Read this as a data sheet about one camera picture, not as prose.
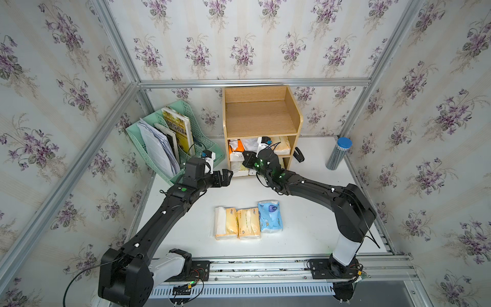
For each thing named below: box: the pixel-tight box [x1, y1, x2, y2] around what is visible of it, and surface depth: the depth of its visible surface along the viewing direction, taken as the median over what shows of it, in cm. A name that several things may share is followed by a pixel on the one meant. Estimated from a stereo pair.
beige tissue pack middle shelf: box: [270, 136, 291, 156], surface depth 90 cm
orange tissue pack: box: [227, 138, 245, 155], surface depth 85 cm
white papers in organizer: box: [136, 118, 181, 178], surface depth 88 cm
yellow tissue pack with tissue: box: [208, 205, 239, 241], surface depth 83 cm
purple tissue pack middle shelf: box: [241, 136, 263, 154], surface depth 85 cm
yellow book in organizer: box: [161, 107, 196, 157], surface depth 98 cm
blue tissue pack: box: [257, 199, 284, 233], surface depth 86 cm
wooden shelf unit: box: [222, 85, 304, 178], surface depth 89 cm
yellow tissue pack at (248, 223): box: [236, 206, 261, 240], surface depth 83 cm
